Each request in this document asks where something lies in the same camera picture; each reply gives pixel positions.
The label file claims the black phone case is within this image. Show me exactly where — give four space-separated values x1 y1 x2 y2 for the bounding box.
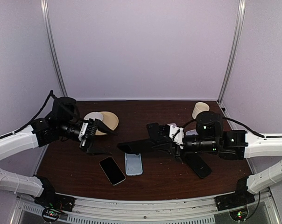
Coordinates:
184 154 212 179

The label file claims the black screen bare phone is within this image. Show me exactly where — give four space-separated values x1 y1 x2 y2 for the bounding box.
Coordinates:
99 157 126 186

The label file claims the light blue phone case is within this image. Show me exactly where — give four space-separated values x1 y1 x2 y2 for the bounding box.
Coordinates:
125 154 143 176

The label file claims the black cased phone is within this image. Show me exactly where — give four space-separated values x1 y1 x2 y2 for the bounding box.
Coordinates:
146 123 161 141

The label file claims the lavender phone case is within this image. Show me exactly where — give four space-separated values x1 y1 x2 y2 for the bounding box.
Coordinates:
185 129 197 135

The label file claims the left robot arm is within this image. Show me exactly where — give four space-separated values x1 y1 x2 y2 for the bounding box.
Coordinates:
0 93 119 207

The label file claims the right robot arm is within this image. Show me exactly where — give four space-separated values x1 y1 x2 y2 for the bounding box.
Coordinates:
150 111 282 206

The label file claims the white teacup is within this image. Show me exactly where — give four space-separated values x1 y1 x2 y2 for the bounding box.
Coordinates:
84 112 104 124

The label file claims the beige saucer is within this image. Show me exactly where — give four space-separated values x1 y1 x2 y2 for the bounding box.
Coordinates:
95 111 119 131

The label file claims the cream ribbed mug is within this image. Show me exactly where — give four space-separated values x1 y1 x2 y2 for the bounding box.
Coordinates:
192 102 210 119

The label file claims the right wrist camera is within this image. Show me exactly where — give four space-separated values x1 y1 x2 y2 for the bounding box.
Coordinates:
166 124 184 147

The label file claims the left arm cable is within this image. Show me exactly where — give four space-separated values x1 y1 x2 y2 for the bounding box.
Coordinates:
0 90 56 140

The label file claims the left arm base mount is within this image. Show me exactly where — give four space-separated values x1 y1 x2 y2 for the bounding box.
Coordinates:
34 177 75 224

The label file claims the aluminium front rail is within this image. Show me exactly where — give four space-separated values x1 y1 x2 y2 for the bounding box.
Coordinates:
8 190 282 224

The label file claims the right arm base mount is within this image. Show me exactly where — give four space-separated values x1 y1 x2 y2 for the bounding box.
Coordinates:
215 176 261 223

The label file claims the left aluminium post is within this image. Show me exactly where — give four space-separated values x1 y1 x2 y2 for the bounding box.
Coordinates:
40 0 68 97

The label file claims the aluminium post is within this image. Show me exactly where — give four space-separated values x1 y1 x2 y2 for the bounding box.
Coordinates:
217 0 246 105
40 0 68 97

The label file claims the right aluminium post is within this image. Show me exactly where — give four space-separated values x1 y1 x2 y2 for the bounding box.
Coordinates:
217 0 246 105

